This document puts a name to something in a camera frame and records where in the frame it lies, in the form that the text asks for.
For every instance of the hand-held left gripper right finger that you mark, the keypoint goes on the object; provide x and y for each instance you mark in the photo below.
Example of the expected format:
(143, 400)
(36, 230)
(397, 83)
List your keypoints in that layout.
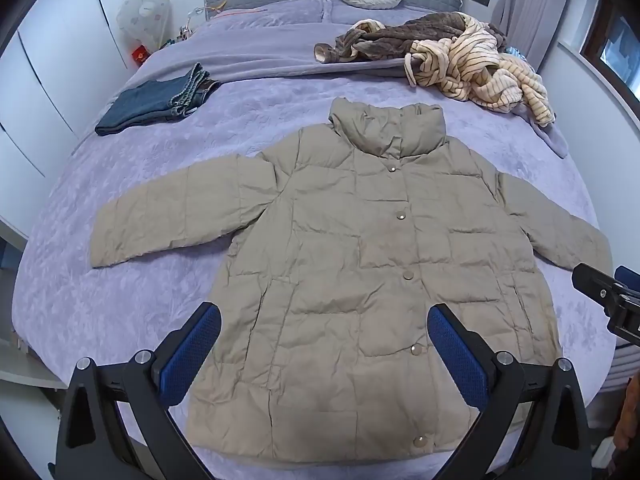
(457, 355)

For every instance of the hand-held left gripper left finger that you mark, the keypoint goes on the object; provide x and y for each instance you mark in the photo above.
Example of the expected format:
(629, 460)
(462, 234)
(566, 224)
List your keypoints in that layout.
(192, 350)

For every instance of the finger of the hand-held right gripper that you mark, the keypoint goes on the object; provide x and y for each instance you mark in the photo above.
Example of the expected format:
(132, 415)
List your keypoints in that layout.
(595, 287)
(630, 277)

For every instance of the beige puffer jacket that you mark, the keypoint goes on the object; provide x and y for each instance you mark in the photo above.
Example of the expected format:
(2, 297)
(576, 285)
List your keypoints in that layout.
(325, 260)

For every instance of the lavender embossed bed blanket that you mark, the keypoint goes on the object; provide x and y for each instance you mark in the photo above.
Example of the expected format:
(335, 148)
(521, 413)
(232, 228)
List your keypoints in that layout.
(125, 310)

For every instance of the white ribbed object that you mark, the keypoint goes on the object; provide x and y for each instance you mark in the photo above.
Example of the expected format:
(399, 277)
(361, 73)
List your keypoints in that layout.
(625, 365)

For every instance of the white low shelf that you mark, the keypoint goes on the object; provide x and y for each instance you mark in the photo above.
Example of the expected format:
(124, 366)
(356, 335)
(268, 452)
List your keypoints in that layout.
(25, 375)

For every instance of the dark framed window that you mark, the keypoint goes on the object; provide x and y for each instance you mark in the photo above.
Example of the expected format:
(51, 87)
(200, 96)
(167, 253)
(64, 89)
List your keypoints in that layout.
(615, 45)

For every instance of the light blue cloth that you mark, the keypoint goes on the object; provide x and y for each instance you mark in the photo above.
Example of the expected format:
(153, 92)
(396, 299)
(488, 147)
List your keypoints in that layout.
(515, 54)

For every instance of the folded blue jeans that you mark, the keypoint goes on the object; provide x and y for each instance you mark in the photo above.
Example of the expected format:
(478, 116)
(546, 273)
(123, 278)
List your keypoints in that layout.
(140, 105)

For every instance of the cream striped fleece garment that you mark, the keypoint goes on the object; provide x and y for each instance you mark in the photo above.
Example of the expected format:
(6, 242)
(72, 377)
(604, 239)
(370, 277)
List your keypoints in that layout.
(470, 70)

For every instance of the pale curtain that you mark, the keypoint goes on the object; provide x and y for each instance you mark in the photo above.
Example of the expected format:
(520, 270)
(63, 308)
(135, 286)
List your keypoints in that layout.
(535, 5)

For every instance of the red box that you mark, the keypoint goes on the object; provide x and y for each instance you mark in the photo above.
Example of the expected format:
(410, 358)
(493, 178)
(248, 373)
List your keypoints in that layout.
(141, 56)

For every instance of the white wardrobe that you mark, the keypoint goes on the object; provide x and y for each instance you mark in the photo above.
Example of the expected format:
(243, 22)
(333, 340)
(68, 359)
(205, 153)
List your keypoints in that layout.
(50, 85)

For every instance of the plain lavender blanket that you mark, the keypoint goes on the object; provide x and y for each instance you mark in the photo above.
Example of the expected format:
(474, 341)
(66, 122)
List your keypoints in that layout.
(260, 45)

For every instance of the brown fleece garment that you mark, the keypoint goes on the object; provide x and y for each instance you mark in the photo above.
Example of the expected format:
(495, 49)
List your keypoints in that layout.
(400, 35)

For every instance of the bedside clutter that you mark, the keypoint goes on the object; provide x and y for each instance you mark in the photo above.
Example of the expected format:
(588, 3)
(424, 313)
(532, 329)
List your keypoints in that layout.
(190, 25)

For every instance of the fan in floral cover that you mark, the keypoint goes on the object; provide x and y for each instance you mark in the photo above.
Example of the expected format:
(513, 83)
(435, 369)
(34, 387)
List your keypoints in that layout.
(145, 15)

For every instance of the lavender pillow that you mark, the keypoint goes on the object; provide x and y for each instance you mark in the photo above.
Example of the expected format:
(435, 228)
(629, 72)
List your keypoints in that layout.
(280, 7)
(340, 14)

